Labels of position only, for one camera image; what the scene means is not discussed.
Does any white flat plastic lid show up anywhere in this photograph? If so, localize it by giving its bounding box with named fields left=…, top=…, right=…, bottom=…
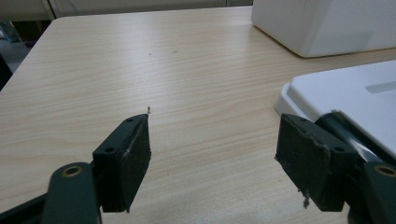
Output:
left=273, top=60, right=396, bottom=161

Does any white box-shaped appliance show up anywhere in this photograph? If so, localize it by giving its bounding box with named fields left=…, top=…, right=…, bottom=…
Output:
left=250, top=0, right=396, bottom=59

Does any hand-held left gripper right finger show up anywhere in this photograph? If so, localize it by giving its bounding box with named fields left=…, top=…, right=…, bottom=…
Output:
left=275, top=113, right=363, bottom=213

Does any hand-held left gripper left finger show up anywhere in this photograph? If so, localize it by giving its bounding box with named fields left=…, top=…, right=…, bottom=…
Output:
left=92, top=113, right=152, bottom=214

